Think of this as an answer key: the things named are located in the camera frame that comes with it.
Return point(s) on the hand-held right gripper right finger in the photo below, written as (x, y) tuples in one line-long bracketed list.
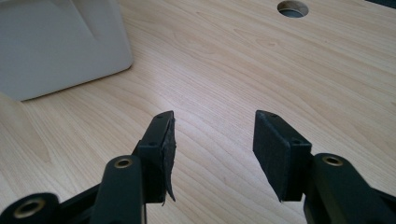
[(277, 155)]

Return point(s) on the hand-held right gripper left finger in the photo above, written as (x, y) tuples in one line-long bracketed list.
[(155, 161)]

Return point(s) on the white plastic box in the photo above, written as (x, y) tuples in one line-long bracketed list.
[(59, 43)]

